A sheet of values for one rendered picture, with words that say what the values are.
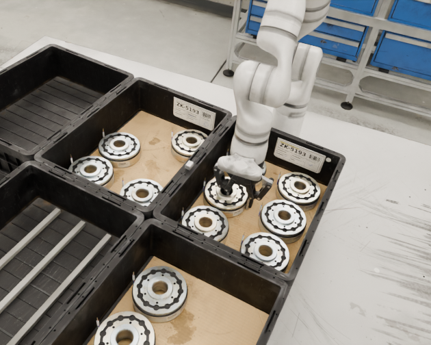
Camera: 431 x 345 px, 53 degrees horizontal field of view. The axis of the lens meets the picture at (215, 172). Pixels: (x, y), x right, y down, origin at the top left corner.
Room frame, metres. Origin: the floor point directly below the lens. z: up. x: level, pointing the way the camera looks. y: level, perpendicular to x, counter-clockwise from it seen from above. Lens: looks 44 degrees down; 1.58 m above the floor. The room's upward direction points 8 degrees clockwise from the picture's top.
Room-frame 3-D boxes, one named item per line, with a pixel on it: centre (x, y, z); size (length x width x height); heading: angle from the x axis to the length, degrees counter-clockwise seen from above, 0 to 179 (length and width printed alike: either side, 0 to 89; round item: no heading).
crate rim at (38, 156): (0.77, 0.18, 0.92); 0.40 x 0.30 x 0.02; 159
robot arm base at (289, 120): (1.02, -0.18, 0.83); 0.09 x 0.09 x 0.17; 88
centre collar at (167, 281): (0.42, 0.07, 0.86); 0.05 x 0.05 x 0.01
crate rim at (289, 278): (0.66, -0.10, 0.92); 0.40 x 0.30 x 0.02; 159
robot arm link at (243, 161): (0.66, -0.06, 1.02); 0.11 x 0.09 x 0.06; 166
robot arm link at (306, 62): (1.03, -0.19, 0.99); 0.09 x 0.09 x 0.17; 76
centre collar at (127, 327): (0.31, 0.11, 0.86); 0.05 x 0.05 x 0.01
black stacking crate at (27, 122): (0.88, 0.46, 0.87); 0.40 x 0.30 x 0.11; 159
